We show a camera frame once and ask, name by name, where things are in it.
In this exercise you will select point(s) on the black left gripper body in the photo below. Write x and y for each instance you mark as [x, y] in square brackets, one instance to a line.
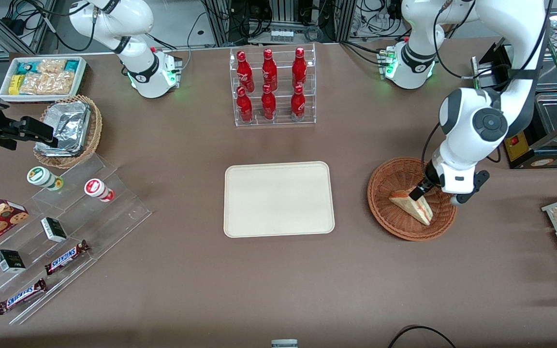
[429, 177]

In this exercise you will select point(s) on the triangular sandwich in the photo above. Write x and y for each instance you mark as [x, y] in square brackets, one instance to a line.
[416, 210]

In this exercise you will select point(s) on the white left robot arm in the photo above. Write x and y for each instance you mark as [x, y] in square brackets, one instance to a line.
[472, 140]

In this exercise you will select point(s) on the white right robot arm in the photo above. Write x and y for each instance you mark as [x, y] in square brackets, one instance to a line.
[138, 63]

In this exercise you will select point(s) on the brown wicker basket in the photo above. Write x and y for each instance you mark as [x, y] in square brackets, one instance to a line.
[394, 183]

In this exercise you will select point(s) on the light wicker basket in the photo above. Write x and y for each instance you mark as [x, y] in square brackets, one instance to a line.
[95, 130]

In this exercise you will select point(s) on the cream rectangular tray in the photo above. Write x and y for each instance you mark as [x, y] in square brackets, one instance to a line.
[278, 199]

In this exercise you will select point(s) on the white snack bin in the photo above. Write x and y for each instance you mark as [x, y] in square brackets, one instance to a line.
[4, 94]

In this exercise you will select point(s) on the silver foil wrapped food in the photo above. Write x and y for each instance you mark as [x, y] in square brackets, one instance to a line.
[70, 125]

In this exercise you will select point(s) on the green lid cup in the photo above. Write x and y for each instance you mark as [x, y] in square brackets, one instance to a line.
[41, 176]

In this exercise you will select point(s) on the yellow snack packet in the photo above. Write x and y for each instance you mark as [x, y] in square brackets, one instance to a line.
[15, 84]

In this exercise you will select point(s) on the large clear bag of crackers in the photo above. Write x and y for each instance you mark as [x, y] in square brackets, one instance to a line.
[46, 83]

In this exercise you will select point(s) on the black hot food warmer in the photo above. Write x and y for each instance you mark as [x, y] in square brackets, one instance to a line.
[515, 147]

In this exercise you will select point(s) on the small teal snack packet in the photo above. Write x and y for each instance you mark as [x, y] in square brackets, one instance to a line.
[72, 65]

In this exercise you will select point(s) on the red lid cup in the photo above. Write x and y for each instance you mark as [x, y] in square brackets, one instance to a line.
[95, 187]

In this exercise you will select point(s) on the small dark box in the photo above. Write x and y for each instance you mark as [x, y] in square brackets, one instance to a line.
[53, 229]
[10, 261]

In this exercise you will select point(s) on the clear acrylic tiered stand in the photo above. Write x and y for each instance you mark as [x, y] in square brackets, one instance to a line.
[114, 217]

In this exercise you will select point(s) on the Snickers bar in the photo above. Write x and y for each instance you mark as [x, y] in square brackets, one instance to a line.
[65, 257]
[20, 297]

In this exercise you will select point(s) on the red cola bottle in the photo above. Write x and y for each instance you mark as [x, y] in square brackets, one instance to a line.
[268, 106]
[269, 72]
[299, 70]
[245, 75]
[244, 108]
[298, 106]

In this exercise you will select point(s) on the clear acrylic bottle rack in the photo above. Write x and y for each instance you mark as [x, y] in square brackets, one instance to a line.
[281, 79]

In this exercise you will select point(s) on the grey device edge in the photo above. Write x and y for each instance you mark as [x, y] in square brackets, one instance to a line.
[284, 343]

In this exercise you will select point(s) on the white power strip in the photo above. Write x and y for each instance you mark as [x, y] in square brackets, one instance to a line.
[281, 35]

